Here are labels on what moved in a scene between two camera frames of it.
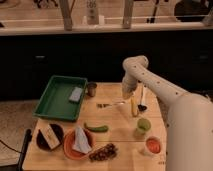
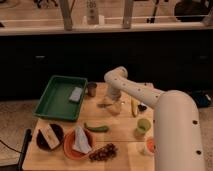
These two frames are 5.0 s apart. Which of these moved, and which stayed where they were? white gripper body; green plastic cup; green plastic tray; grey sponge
Moved: white gripper body
Stayed: grey sponge; green plastic cup; green plastic tray
